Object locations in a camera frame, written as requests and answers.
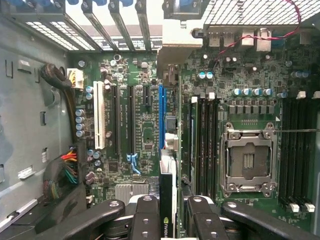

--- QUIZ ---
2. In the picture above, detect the red black twisted wire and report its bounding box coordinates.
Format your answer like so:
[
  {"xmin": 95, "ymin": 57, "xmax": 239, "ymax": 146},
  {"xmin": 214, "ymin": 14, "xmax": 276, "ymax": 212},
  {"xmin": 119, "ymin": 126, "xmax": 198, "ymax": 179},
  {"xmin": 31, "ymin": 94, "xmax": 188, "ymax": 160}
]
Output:
[{"xmin": 212, "ymin": 0, "xmax": 302, "ymax": 70}]

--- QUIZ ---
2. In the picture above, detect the white expansion slot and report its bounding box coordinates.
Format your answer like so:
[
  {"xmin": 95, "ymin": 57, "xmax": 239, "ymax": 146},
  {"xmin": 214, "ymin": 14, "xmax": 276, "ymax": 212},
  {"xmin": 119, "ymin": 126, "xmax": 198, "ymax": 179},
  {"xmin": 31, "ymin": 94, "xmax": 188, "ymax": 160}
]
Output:
[{"xmin": 93, "ymin": 80, "xmax": 106, "ymax": 150}]

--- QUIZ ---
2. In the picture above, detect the green RAM stick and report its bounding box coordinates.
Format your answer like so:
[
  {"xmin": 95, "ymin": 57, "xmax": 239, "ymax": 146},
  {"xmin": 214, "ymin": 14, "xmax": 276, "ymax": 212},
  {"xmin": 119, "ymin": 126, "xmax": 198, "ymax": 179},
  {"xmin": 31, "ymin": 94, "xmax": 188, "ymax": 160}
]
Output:
[{"xmin": 189, "ymin": 96, "xmax": 200, "ymax": 191}]

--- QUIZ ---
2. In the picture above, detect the silver chipset heatsink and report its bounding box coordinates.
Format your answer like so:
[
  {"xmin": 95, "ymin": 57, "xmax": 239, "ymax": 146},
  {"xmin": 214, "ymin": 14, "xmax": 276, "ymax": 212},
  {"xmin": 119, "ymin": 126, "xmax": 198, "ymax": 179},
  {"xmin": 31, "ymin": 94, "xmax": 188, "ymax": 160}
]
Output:
[{"xmin": 115, "ymin": 183, "xmax": 150, "ymax": 201}]

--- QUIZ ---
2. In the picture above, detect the black sleeved power cable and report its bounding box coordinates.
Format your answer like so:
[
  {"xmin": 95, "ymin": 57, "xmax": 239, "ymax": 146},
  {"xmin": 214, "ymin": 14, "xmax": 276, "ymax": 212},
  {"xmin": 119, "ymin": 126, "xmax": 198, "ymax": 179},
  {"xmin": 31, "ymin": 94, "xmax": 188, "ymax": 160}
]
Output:
[{"xmin": 39, "ymin": 63, "xmax": 77, "ymax": 143}]

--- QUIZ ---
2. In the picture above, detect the metal CPU socket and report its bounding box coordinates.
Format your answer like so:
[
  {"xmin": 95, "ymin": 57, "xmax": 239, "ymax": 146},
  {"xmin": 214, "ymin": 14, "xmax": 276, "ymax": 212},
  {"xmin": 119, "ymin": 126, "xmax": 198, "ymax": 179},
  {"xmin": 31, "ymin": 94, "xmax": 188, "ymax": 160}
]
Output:
[{"xmin": 221, "ymin": 121, "xmax": 278, "ymax": 200}]

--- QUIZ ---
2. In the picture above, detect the white power connector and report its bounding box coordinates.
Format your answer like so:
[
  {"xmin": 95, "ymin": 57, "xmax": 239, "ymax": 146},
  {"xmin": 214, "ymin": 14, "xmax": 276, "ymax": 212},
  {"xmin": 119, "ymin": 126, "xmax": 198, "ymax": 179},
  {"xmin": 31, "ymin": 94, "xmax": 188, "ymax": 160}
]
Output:
[{"xmin": 66, "ymin": 68, "xmax": 85, "ymax": 91}]

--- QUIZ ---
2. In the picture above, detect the blue slot latch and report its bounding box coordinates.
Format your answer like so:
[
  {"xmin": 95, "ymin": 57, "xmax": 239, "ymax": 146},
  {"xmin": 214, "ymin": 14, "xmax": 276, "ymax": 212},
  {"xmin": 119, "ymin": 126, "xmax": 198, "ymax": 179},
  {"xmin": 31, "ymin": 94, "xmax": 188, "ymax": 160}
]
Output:
[{"xmin": 126, "ymin": 152, "xmax": 141, "ymax": 175}]

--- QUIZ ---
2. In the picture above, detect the black RAM slot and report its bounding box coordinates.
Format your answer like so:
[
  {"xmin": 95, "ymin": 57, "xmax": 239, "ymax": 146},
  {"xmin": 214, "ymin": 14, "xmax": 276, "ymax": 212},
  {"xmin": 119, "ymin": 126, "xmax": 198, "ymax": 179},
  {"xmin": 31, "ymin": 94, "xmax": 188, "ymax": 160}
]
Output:
[
  {"xmin": 198, "ymin": 97, "xmax": 207, "ymax": 196},
  {"xmin": 206, "ymin": 91, "xmax": 216, "ymax": 197},
  {"xmin": 287, "ymin": 98, "xmax": 300, "ymax": 213},
  {"xmin": 297, "ymin": 90, "xmax": 309, "ymax": 207},
  {"xmin": 279, "ymin": 98, "xmax": 289, "ymax": 202},
  {"xmin": 306, "ymin": 90, "xmax": 320, "ymax": 213},
  {"xmin": 213, "ymin": 97, "xmax": 222, "ymax": 198}
]

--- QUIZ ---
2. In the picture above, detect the blue expansion slot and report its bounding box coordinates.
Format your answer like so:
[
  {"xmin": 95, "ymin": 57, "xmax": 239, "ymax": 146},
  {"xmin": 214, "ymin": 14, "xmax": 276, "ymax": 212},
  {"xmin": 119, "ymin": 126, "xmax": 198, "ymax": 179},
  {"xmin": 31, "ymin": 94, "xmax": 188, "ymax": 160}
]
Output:
[{"xmin": 158, "ymin": 84, "xmax": 167, "ymax": 151}]

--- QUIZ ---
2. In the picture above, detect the long black expansion slot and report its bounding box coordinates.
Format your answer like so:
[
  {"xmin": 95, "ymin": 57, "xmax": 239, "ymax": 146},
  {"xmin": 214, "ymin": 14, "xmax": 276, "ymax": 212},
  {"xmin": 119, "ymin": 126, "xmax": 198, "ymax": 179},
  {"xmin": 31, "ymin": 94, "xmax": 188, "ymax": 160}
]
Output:
[
  {"xmin": 111, "ymin": 84, "xmax": 122, "ymax": 156},
  {"xmin": 126, "ymin": 84, "xmax": 137, "ymax": 156}
]

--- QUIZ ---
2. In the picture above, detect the metal socket locking lever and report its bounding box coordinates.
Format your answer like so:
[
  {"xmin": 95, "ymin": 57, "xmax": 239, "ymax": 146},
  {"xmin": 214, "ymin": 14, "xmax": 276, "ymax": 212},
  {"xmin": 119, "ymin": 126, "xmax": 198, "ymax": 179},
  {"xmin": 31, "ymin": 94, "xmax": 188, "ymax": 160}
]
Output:
[{"xmin": 273, "ymin": 127, "xmax": 320, "ymax": 133}]

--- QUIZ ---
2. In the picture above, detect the metal slot cover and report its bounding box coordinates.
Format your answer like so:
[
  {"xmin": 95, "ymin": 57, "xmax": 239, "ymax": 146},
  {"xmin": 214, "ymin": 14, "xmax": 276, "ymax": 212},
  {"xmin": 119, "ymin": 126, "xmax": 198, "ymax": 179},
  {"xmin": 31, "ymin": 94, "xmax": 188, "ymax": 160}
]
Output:
[
  {"xmin": 134, "ymin": 0, "xmax": 154, "ymax": 52},
  {"xmin": 108, "ymin": 0, "xmax": 137, "ymax": 52},
  {"xmin": 81, "ymin": 0, "xmax": 118, "ymax": 52}
]

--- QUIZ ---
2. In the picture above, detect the short black expansion slot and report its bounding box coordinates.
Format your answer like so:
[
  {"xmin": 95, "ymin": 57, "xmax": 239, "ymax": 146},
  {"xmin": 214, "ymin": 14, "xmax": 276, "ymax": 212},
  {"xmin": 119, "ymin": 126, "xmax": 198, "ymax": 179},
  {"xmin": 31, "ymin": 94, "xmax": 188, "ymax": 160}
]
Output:
[{"xmin": 142, "ymin": 84, "xmax": 152, "ymax": 108}]

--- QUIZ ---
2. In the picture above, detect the coloured wire bundle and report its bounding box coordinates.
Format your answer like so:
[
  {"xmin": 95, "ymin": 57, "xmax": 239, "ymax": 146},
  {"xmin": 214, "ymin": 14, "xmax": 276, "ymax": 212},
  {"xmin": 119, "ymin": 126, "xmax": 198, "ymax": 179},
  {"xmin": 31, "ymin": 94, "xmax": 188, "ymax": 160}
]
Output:
[{"xmin": 42, "ymin": 147, "xmax": 87, "ymax": 201}]

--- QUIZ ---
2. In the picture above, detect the green motherboard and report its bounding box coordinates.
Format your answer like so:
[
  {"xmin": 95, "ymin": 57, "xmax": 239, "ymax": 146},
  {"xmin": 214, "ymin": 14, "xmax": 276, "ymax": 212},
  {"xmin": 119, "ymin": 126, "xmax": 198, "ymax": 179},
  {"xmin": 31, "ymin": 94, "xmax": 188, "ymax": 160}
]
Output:
[{"xmin": 67, "ymin": 49, "xmax": 320, "ymax": 226}]

